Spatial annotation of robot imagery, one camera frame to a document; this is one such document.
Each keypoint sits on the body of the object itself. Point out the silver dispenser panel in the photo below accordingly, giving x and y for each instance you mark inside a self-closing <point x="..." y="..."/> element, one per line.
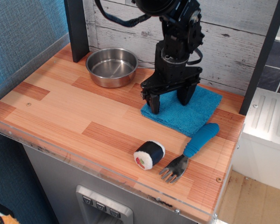
<point x="99" y="209"/>

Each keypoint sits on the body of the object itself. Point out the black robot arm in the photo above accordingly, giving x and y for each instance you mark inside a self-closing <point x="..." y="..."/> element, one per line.
<point x="183" y="35"/>

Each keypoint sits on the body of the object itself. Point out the plush sushi roll toy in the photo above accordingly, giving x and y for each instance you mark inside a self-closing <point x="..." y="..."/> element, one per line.
<point x="149" y="154"/>

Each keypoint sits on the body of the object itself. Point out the blue towel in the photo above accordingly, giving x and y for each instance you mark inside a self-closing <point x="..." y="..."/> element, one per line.
<point x="186" y="119"/>

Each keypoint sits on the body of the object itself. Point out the blue handled metal fork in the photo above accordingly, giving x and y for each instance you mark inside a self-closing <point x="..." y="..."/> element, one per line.
<point x="177" y="167"/>

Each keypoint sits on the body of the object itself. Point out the orange object at corner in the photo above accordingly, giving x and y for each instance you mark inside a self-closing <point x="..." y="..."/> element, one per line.
<point x="8" y="220"/>

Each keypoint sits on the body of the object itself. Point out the dark right post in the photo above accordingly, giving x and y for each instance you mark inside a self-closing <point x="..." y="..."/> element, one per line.
<point x="263" y="56"/>

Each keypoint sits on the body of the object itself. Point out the clear acrylic edge guard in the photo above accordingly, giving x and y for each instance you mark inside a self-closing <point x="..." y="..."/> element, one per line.
<point x="60" y="171"/>

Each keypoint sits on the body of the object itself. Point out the dark post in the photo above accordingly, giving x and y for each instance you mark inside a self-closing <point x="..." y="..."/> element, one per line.
<point x="74" y="10"/>
<point x="263" y="56"/>

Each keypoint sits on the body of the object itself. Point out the small steel pot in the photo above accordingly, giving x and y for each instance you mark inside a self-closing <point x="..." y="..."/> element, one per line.
<point x="112" y="67"/>

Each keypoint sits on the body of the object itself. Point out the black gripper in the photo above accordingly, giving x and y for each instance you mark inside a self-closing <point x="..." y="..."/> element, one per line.
<point x="168" y="77"/>

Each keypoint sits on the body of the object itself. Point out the white toy sink unit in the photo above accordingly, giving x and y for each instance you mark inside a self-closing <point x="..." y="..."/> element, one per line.
<point x="258" y="152"/>

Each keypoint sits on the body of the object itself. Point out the dark left post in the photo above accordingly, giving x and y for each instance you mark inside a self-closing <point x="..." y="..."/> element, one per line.
<point x="74" y="10"/>

